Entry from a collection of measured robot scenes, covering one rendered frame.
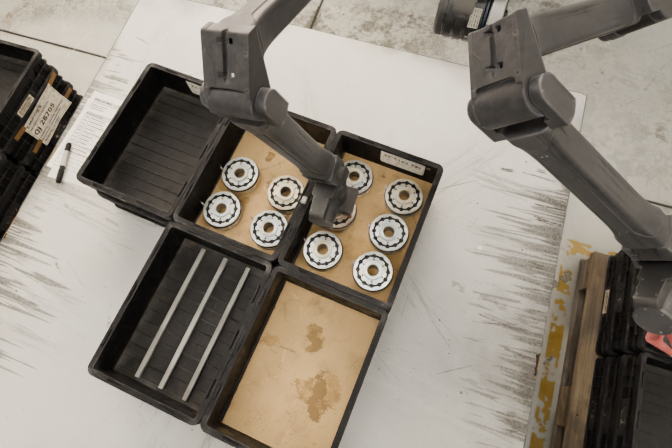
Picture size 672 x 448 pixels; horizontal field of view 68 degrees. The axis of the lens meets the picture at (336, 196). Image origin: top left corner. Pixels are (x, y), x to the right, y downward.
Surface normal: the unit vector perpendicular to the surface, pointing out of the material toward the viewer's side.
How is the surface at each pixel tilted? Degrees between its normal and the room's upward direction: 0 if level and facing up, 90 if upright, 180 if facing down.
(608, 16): 41
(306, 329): 0
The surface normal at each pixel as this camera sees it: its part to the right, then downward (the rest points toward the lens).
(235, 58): -0.40, 0.36
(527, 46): 0.55, -0.11
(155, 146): -0.05, -0.35
